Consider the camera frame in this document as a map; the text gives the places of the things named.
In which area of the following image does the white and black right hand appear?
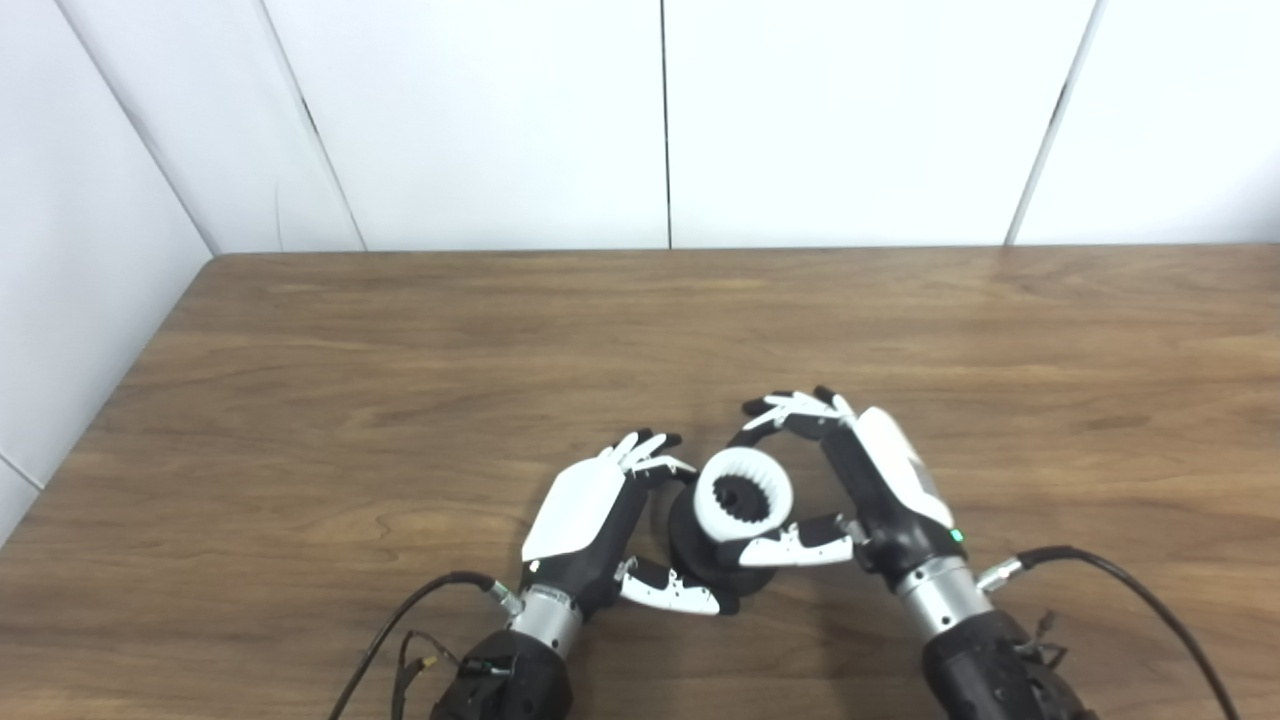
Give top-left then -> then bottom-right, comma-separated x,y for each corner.
715,386 -> 968,581

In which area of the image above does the white and black left hand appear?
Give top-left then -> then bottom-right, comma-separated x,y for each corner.
520,430 -> 741,618

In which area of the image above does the round black part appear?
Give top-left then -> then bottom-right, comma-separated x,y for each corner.
668,470 -> 791,599

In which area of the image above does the white plastic ring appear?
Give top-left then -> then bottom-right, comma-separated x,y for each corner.
695,447 -> 796,546

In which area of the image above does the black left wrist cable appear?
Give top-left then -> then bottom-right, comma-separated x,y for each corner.
328,571 -> 526,720

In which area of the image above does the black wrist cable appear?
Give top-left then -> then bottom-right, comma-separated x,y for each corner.
975,545 -> 1241,720
328,571 -> 526,720

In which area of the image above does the thin right arm wire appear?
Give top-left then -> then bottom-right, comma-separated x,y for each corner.
1015,610 -> 1069,671

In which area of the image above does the thin arm wire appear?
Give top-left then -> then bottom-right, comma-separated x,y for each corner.
392,630 -> 461,720
1015,610 -> 1069,671

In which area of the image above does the thin left arm wire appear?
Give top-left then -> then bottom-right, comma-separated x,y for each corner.
392,630 -> 461,720

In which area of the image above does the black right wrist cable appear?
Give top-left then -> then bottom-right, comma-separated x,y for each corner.
975,545 -> 1241,720

